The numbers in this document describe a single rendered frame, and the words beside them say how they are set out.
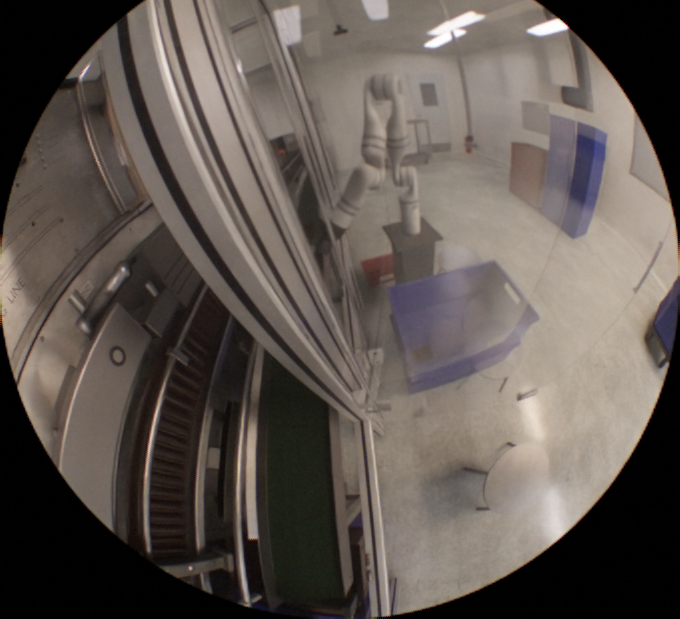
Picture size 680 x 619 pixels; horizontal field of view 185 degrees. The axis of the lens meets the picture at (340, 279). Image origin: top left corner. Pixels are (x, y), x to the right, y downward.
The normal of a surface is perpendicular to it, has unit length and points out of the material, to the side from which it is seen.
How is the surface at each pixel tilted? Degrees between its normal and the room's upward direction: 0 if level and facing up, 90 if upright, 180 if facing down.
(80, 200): 90
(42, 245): 90
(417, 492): 0
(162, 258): 90
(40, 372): 90
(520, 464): 0
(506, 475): 0
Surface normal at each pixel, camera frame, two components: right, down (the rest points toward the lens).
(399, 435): -0.25, -0.72
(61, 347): 0.97, -0.22
